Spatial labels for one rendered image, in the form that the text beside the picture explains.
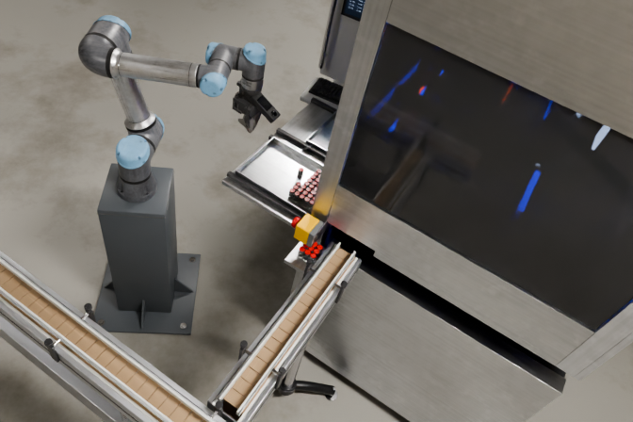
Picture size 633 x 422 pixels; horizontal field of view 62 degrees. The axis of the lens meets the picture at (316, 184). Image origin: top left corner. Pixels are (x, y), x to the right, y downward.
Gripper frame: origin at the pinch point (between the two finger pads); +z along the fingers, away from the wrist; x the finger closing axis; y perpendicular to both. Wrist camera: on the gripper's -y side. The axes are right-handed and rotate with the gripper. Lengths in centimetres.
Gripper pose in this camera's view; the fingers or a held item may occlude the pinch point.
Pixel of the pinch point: (251, 130)
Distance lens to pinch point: 199.5
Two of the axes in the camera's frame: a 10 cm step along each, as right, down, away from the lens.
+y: -8.4, -4.9, 2.5
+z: -1.7, 6.6, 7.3
